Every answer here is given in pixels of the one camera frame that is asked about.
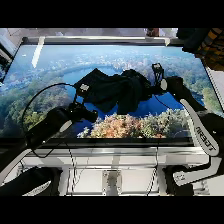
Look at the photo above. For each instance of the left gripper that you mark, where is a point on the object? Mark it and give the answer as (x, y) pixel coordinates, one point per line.
(84, 114)

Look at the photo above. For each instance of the black garment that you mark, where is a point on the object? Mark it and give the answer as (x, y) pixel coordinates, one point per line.
(116, 88)
(189, 39)

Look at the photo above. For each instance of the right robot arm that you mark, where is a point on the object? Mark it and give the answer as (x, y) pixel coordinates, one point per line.
(200, 130)

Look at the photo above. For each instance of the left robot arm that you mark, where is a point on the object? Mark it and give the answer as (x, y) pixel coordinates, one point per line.
(50, 124)

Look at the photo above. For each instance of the yellow checked garment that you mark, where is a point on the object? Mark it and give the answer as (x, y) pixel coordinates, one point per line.
(214, 46)

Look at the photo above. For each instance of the silver frame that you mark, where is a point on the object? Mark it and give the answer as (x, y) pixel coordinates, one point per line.
(111, 181)

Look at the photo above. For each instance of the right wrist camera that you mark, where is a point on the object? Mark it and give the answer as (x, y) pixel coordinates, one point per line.
(157, 70)

